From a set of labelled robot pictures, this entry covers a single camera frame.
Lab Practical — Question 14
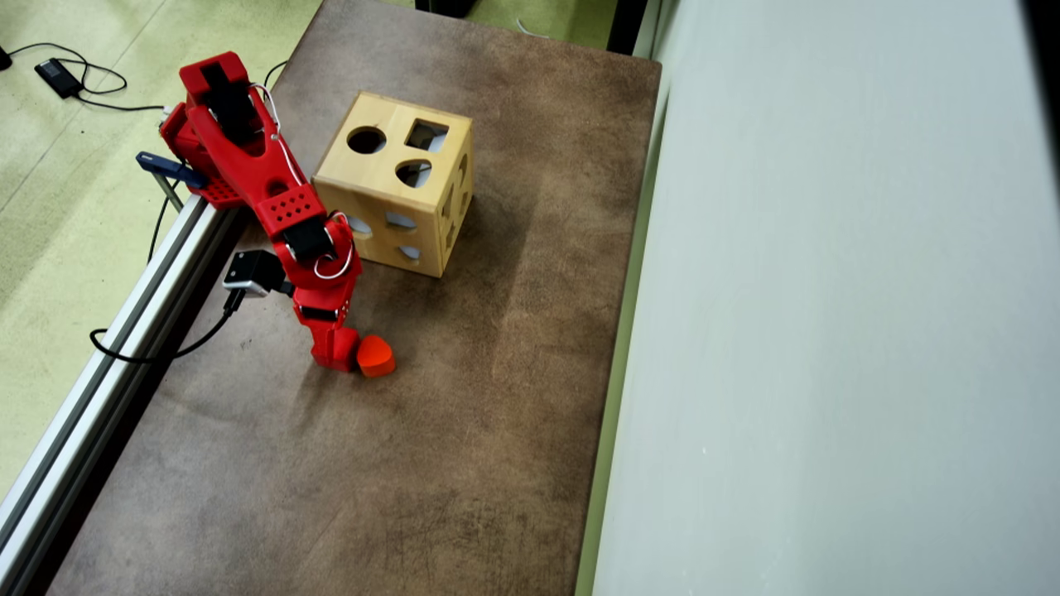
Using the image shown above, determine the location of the black power adapter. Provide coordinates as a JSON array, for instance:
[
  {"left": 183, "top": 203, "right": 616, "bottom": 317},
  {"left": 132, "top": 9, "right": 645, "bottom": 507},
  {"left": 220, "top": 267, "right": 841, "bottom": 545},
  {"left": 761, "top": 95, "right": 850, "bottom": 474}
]
[{"left": 35, "top": 58, "right": 84, "bottom": 100}]

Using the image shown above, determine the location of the dark vertical post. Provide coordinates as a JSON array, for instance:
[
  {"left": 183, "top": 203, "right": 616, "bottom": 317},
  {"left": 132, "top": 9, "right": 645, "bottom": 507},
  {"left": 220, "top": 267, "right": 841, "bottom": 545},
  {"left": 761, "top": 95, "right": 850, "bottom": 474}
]
[{"left": 607, "top": 0, "right": 649, "bottom": 57}]

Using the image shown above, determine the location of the black camera cable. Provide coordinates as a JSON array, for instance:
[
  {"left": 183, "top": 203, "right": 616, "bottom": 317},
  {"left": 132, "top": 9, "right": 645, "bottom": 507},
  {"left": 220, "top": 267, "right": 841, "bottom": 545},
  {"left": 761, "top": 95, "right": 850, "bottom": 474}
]
[{"left": 89, "top": 290, "right": 247, "bottom": 365}]

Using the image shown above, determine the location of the aluminium profile rail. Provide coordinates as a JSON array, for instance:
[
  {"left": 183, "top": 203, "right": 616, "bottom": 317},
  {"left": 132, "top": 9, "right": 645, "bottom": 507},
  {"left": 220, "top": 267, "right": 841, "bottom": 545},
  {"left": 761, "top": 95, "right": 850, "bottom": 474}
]
[{"left": 0, "top": 195, "right": 249, "bottom": 593}]

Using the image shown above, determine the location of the red rounded triangle block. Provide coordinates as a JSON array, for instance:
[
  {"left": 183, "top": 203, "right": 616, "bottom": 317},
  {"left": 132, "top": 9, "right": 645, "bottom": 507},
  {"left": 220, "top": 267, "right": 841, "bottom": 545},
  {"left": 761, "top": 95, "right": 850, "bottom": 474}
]
[{"left": 358, "top": 334, "right": 397, "bottom": 379}]

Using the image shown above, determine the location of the blue table clamp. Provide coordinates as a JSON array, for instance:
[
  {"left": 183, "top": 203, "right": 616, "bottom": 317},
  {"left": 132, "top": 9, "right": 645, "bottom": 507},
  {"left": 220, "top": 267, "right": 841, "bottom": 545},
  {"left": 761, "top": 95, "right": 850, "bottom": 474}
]
[{"left": 137, "top": 151, "right": 208, "bottom": 213}]

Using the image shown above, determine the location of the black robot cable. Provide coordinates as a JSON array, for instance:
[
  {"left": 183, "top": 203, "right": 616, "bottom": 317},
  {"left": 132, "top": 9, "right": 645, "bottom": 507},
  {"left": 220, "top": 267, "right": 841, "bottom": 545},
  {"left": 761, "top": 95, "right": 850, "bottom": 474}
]
[{"left": 147, "top": 195, "right": 172, "bottom": 266}]

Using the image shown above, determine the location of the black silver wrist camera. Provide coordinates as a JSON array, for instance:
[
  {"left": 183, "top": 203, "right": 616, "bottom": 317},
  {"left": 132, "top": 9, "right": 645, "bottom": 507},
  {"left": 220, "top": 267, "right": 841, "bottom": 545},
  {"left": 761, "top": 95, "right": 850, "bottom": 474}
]
[{"left": 222, "top": 248, "right": 291, "bottom": 299}]

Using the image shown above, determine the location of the black object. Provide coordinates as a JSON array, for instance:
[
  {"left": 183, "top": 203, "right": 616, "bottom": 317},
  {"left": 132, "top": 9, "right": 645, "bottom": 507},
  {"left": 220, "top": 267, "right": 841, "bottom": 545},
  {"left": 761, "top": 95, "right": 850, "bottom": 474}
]
[{"left": 414, "top": 0, "right": 481, "bottom": 19}]

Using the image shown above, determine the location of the thin white wire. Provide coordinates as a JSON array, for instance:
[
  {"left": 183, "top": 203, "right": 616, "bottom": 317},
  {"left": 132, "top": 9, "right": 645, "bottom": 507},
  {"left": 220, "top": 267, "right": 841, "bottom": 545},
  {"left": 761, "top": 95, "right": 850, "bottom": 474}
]
[
  {"left": 248, "top": 83, "right": 304, "bottom": 188},
  {"left": 313, "top": 214, "right": 355, "bottom": 281}
]

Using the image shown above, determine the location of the black adapter cable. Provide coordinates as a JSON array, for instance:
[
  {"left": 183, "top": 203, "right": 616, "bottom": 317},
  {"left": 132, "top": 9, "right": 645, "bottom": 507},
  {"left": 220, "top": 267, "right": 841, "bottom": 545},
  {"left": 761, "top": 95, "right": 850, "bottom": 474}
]
[{"left": 0, "top": 41, "right": 166, "bottom": 113}]

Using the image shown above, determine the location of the wooden shape sorter box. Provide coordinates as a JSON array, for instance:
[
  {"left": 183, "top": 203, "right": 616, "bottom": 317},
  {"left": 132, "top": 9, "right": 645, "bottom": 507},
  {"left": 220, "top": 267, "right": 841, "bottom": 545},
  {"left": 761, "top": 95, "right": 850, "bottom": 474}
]
[{"left": 312, "top": 91, "right": 475, "bottom": 279}]

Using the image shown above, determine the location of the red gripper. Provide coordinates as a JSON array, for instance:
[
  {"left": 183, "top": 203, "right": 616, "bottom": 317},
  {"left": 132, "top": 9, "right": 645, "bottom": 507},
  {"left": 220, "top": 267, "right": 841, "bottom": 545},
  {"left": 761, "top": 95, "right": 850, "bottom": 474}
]
[{"left": 277, "top": 217, "right": 363, "bottom": 374}]

